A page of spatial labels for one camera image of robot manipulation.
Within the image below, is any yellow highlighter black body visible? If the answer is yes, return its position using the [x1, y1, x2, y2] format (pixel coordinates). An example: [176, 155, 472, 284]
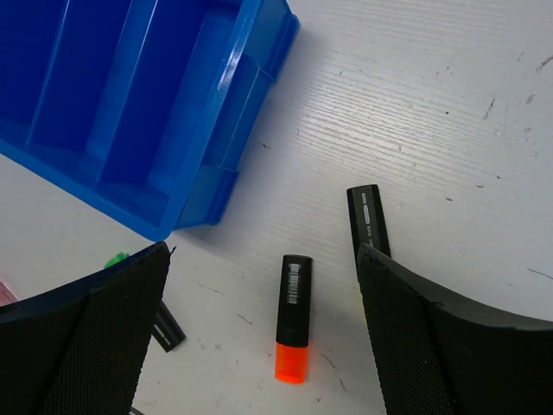
[346, 183, 392, 263]

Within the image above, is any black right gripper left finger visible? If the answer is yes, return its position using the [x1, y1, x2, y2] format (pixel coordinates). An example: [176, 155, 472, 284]
[1, 241, 172, 414]

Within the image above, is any green highlighter black body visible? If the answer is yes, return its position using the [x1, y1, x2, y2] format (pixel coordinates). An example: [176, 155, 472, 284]
[103, 252, 188, 354]

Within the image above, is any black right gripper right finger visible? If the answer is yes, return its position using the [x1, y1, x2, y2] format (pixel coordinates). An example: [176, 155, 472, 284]
[357, 244, 552, 414]

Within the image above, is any orange highlighter black body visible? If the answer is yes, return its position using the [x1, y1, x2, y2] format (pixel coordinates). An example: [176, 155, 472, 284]
[275, 254, 313, 384]

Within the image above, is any blue plastic divided bin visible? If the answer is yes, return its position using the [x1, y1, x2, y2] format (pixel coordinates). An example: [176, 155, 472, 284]
[1, 0, 300, 241]

